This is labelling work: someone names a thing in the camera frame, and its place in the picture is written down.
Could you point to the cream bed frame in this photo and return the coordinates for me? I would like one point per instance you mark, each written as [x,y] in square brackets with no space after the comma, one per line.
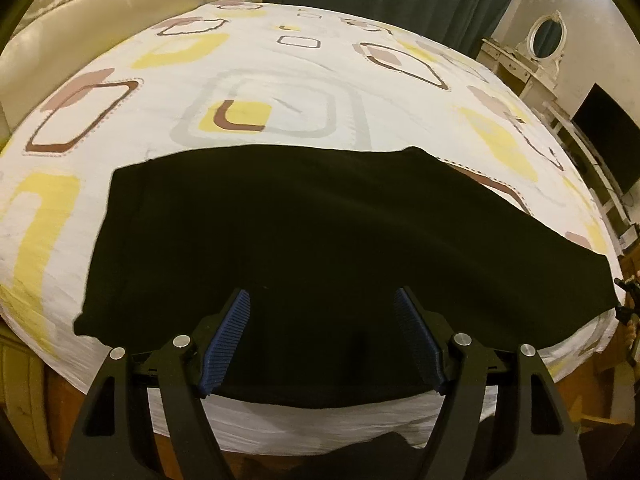
[25,390]

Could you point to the white television stand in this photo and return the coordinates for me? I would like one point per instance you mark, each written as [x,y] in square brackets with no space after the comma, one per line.
[592,165]

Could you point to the patterned white bed sheet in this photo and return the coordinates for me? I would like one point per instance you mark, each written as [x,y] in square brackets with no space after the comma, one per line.
[300,75]

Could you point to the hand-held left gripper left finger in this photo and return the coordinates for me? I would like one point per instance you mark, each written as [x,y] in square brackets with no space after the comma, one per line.
[225,340]

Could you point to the black pants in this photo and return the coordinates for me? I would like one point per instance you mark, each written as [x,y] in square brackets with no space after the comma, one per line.
[300,235]

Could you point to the white oval vanity mirror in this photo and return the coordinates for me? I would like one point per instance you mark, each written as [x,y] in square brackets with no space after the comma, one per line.
[547,37]

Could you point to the white vanity dresser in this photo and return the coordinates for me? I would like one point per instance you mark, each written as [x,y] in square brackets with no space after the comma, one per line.
[515,72]

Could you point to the cream padded headboard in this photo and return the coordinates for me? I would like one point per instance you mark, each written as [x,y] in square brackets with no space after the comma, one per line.
[100,0]

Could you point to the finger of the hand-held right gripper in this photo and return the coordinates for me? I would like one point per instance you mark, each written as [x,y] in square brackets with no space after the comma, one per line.
[631,316]

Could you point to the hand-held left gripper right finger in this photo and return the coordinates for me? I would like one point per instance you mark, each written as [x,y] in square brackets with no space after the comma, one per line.
[417,340]

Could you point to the black television screen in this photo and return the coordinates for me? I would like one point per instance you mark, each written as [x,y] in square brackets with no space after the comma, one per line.
[610,135]

